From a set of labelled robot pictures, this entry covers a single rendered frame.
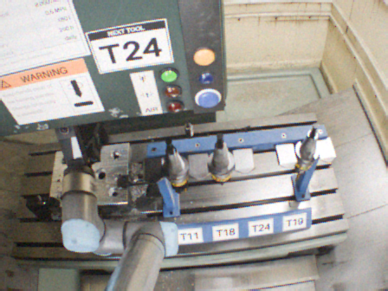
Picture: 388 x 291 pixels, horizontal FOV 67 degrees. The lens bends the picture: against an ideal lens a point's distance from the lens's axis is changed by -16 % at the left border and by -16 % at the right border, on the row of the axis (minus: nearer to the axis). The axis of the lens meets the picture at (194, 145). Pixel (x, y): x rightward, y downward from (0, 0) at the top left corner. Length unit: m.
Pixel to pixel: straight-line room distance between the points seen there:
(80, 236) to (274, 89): 1.45
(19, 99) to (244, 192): 0.83
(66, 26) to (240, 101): 1.46
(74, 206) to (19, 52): 0.33
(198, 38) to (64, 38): 0.16
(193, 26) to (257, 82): 1.51
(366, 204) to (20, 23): 1.24
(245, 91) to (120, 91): 1.41
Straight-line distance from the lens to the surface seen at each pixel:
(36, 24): 0.42
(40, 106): 0.52
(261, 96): 1.83
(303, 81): 1.95
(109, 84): 0.47
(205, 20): 0.40
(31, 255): 1.26
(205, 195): 1.14
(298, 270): 1.25
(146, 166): 0.85
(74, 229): 0.65
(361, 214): 1.33
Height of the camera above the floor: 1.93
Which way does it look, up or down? 55 degrees down
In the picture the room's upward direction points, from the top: 9 degrees counter-clockwise
